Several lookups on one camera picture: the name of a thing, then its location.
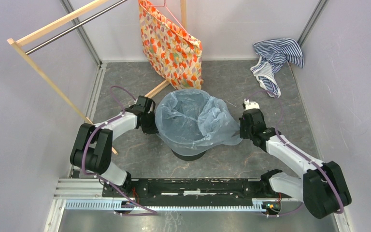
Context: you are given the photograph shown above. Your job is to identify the light blue plastic bag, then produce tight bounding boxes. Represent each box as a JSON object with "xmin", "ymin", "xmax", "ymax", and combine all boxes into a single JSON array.
[{"xmin": 155, "ymin": 89, "xmax": 242, "ymax": 157}]

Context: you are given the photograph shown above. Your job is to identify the black plastic trash bin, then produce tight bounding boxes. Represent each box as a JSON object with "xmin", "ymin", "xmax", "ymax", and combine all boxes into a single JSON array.
[{"xmin": 171, "ymin": 148, "xmax": 207, "ymax": 162}]

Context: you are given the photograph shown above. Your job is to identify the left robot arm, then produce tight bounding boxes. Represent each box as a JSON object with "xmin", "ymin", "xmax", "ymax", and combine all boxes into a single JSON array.
[{"xmin": 70, "ymin": 96, "xmax": 158, "ymax": 197}]

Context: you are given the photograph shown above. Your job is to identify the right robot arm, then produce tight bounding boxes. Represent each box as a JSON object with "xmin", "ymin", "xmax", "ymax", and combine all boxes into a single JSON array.
[{"xmin": 239, "ymin": 109, "xmax": 352, "ymax": 219}]

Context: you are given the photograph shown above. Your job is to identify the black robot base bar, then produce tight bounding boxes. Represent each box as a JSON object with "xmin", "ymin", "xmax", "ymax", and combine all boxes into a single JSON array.
[{"xmin": 120, "ymin": 178, "xmax": 289, "ymax": 207}]

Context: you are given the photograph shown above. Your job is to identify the floral orange cloth bag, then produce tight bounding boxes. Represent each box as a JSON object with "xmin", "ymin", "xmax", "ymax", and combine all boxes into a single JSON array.
[{"xmin": 138, "ymin": 0, "xmax": 203, "ymax": 89}]

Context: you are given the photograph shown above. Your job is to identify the blue striped cloth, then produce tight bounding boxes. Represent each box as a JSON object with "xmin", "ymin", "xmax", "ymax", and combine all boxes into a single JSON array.
[{"xmin": 250, "ymin": 38, "xmax": 304, "ymax": 98}]

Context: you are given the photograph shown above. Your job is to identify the pink clothes hanger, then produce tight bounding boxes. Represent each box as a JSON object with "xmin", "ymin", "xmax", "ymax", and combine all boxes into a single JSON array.
[{"xmin": 139, "ymin": 0, "xmax": 202, "ymax": 49}]

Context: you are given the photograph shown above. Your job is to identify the wooden clothes rack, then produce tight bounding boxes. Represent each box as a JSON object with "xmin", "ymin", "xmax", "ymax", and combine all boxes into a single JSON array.
[{"xmin": 7, "ymin": 0, "xmax": 188, "ymax": 156}]

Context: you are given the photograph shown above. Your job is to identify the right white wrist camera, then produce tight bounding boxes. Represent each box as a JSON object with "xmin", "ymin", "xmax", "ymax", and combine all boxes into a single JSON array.
[{"xmin": 243, "ymin": 99, "xmax": 260, "ymax": 110}]

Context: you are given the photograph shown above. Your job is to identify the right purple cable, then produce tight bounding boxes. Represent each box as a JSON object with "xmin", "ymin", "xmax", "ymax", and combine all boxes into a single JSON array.
[{"xmin": 246, "ymin": 89, "xmax": 345, "ymax": 218}]

